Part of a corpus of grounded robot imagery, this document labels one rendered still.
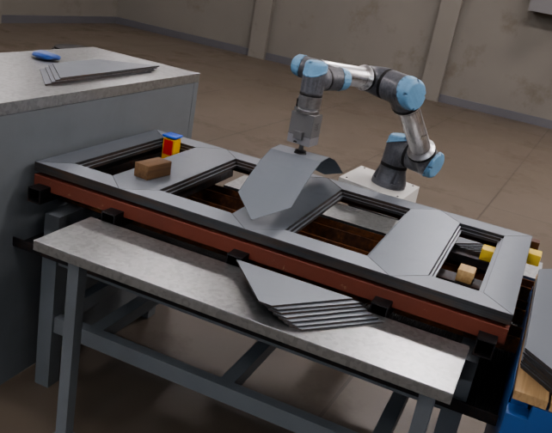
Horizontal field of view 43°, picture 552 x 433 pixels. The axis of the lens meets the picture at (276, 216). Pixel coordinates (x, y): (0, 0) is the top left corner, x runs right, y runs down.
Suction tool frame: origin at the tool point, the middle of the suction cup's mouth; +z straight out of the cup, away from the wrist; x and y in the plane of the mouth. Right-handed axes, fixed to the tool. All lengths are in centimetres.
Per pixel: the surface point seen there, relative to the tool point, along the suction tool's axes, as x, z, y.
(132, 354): -39, 73, -30
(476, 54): 864, 25, -155
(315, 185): 24.2, 15.8, -2.6
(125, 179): -34, 15, -45
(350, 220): 45, 32, 6
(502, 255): 15, 16, 69
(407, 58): 858, 53, -256
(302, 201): 2.4, 15.7, 3.0
